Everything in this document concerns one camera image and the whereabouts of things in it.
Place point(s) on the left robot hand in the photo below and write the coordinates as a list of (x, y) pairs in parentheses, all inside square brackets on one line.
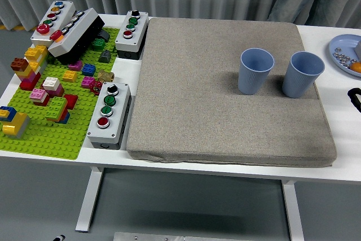
[(59, 237)]

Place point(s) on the blue ribbed cup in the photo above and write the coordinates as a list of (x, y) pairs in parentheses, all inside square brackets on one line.
[(251, 83), (296, 85)]

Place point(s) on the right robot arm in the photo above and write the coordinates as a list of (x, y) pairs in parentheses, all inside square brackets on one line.
[(350, 91)]

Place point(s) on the white table leg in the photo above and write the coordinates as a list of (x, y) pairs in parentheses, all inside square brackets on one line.
[(87, 201), (292, 212)]

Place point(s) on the green brick baseplate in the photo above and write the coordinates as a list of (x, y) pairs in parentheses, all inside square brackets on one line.
[(50, 142)]

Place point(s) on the yellow grey toy brick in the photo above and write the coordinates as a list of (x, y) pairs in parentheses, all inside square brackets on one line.
[(15, 125)]

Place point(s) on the green toy brick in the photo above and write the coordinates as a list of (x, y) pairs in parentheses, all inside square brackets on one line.
[(56, 107), (98, 43)]

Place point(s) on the grey four-button control box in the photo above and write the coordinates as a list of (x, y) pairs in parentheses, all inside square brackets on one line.
[(117, 119), (135, 36)]

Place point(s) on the blue toy brick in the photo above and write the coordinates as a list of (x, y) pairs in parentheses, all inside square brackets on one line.
[(88, 69), (7, 111)]

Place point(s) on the red toy brick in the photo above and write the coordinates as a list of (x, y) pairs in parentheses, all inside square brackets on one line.
[(71, 101), (28, 84)]

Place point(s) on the pink toy brick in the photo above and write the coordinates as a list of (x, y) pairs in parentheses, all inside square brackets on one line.
[(38, 94)]

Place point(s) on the magenta toy brick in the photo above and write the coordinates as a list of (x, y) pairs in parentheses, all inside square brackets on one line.
[(75, 66), (87, 82), (56, 92)]

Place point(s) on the white toy brick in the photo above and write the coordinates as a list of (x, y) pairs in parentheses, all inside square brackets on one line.
[(51, 82)]

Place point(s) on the red valve handwheel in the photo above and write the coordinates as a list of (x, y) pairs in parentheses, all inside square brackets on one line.
[(96, 86)]

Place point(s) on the brass valve fitting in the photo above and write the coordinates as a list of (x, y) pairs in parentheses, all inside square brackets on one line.
[(105, 76)]

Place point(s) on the brown toy brick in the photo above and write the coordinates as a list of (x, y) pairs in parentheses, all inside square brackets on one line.
[(19, 64)]

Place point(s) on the dark grey sloped brick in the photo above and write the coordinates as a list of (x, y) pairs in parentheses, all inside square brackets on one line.
[(105, 56)]

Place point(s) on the grey-brown cushion mat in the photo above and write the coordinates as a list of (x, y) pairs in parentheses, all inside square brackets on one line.
[(197, 97)]

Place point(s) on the long grey black control box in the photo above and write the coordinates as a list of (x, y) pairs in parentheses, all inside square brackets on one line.
[(81, 29)]

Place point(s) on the grey five-button control box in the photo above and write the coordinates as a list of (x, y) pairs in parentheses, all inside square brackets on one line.
[(60, 18)]

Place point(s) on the orange fruit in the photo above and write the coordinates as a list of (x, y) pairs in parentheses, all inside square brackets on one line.
[(356, 66)]

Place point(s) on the blue plate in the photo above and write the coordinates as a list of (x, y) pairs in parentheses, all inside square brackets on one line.
[(342, 43)]

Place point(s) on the grey block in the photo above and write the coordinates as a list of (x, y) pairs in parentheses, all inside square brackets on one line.
[(357, 49)]

